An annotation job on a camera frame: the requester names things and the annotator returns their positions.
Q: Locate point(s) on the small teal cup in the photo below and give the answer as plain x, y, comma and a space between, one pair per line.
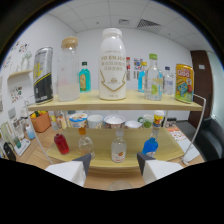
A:
17, 142

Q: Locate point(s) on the small teal liquid bottle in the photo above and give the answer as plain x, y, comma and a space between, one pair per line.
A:
84, 80

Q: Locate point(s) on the white green shelf ornament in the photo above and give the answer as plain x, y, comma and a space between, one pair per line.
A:
26, 61

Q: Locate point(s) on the white colourful wall poster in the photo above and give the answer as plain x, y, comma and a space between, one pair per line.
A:
136, 65

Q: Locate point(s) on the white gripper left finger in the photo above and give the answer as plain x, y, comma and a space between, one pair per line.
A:
68, 170

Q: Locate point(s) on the black silver soda water can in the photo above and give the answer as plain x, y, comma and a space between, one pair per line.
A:
43, 76

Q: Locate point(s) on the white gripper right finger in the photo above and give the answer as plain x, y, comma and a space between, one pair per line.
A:
158, 168

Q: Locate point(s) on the clear bottle with white cap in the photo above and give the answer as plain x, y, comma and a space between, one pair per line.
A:
118, 150

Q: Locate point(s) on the red liquid glass bottle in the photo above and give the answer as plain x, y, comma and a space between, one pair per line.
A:
62, 144

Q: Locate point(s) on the patterned bowl with white content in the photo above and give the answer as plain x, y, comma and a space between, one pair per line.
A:
114, 121

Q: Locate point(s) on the blue bottle with yellow cap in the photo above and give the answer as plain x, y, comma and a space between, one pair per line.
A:
141, 78

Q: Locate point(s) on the blue liquid glass bottle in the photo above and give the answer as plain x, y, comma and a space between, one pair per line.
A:
150, 146

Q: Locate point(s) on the red white wall poster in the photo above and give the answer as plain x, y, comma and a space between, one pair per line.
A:
128, 68

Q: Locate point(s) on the orange storage basket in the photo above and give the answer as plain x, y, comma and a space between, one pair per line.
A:
40, 123

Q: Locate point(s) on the two-tier wooden shelf rack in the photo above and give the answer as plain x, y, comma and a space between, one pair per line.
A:
113, 104

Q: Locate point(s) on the white mug with green herbs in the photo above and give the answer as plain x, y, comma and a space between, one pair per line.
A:
146, 122

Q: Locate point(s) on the small white bowl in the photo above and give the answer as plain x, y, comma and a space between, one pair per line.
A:
133, 124

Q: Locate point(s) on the white cloth bag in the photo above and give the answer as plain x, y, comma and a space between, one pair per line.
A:
188, 146

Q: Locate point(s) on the clear bottle with orange cap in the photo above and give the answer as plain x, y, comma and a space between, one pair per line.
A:
85, 143

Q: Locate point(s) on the black chair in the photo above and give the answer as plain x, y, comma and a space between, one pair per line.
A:
210, 140

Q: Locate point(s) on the light blue small container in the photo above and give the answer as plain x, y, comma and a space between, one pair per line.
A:
30, 132

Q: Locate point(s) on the wooden wall shelf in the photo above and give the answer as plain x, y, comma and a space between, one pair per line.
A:
20, 73

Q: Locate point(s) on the black kettle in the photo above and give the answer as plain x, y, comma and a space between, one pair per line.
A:
9, 152

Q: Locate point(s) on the ceiling air vent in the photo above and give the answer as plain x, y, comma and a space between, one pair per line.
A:
148, 23

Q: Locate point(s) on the large white milk bottle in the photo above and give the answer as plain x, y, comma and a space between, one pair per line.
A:
112, 66

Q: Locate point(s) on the white kitchen scale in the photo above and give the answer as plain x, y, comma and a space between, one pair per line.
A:
22, 148

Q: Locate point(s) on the white ceramic cup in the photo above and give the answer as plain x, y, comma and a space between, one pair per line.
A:
95, 121

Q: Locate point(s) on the clear bottle with blue cap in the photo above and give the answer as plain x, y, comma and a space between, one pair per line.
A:
168, 81

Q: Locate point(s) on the yellow printed snack can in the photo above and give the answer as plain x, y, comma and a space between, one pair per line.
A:
184, 83

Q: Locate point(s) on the blue printed paper tub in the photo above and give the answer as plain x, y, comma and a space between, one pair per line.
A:
78, 120

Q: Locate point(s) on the printed paper sheet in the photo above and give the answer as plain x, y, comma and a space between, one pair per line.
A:
175, 133

